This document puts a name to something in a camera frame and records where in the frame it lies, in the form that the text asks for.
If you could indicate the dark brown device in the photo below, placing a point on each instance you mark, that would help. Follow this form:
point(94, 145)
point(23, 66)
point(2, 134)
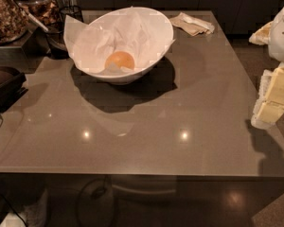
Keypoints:
point(11, 86)

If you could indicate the small glass snack jar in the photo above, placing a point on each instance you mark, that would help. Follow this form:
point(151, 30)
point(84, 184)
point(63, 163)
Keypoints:
point(46, 11)

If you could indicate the large glass snack jar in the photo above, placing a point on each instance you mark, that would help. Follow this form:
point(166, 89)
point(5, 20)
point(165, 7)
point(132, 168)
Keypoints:
point(13, 21)

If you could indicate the white bowl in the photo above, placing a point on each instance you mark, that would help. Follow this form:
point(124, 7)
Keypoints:
point(154, 41)

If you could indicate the orange fruit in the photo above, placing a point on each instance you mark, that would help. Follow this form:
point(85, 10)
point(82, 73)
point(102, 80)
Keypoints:
point(120, 59)

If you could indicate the black wire cup holder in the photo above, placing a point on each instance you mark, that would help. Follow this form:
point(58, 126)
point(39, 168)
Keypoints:
point(54, 37)

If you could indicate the crumpled beige napkin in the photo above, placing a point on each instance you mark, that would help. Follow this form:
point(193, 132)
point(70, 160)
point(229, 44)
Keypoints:
point(192, 25)

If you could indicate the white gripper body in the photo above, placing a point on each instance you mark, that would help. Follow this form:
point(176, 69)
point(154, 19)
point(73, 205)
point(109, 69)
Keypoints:
point(282, 32)

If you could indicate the white paper liner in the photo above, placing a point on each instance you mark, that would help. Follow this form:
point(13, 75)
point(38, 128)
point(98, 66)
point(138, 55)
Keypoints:
point(94, 38)

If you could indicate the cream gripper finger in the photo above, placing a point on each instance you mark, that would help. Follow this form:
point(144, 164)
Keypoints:
point(269, 106)
point(261, 36)

